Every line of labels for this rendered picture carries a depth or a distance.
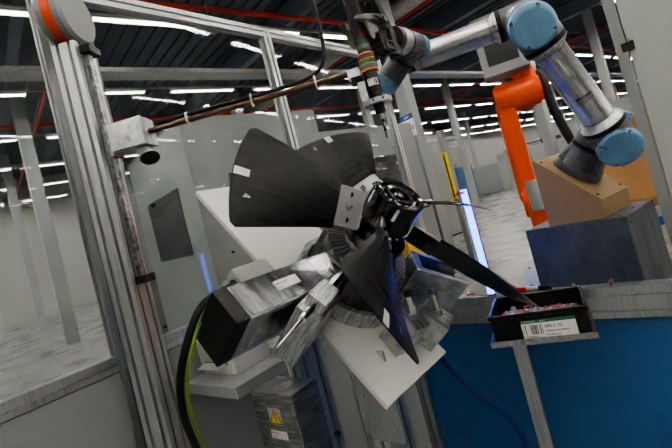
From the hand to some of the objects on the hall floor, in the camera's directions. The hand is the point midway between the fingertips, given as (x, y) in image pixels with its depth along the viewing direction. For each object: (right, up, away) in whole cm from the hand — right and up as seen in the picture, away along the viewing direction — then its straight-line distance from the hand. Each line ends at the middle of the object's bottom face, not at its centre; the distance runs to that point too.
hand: (349, 20), depth 106 cm
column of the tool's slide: (-26, -178, +2) cm, 180 cm away
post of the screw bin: (+63, -155, +3) cm, 167 cm away
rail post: (+42, -162, +45) cm, 173 cm away
